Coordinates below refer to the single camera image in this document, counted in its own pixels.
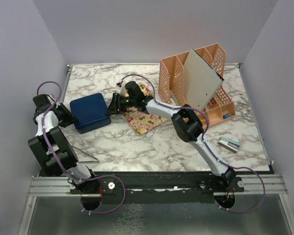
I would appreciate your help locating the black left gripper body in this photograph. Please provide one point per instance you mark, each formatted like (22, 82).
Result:
(65, 117)

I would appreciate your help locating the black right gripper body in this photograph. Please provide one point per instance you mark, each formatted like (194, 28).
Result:
(126, 103)

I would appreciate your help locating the blue box lid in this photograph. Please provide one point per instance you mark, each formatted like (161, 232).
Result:
(89, 106)

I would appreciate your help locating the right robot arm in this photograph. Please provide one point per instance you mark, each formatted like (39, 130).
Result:
(187, 125)

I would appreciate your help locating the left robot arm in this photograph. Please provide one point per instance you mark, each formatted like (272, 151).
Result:
(53, 151)

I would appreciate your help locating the floral serving tray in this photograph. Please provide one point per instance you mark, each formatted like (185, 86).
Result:
(140, 122)

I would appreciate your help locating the peach plastic desk organizer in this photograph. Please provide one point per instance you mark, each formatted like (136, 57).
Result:
(171, 84)

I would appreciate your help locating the grey board in organizer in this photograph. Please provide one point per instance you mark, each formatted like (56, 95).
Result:
(201, 81)

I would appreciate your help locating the stapler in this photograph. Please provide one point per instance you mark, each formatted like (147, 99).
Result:
(229, 144)

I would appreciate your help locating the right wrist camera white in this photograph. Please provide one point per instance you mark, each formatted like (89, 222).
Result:
(122, 88)

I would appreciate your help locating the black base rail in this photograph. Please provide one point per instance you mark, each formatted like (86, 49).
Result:
(157, 187)

